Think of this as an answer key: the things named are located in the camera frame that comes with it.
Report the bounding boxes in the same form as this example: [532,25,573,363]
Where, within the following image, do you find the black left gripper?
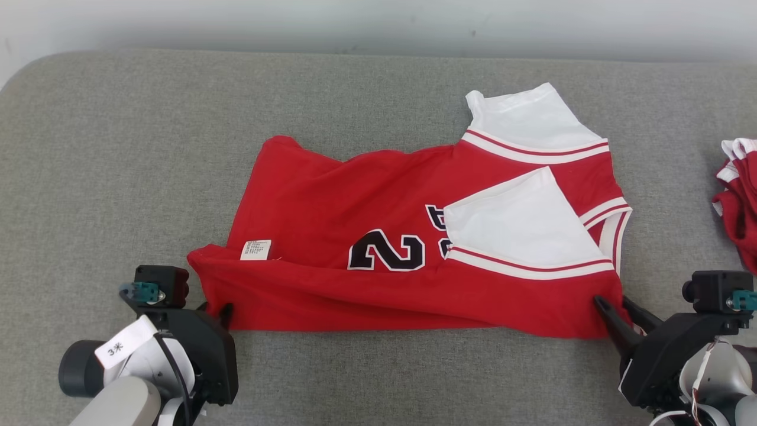
[138,301,240,407]

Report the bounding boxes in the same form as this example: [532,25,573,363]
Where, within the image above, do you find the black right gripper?
[593,294,741,409]

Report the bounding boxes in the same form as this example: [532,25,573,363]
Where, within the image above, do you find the red shorts with white stripes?
[711,137,757,276]

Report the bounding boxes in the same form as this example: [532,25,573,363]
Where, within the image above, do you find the red basketball jersey number 23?
[187,82,634,340]

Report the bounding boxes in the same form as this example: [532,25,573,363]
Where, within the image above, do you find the grey fabric sofa cushion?
[0,49,757,426]

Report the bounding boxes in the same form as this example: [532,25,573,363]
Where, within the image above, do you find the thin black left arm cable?
[153,333,194,426]

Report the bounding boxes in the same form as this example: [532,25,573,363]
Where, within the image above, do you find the teal left camera connector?
[119,282,167,306]

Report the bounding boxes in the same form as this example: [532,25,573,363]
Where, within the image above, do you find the white paper cable label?
[94,314,158,371]

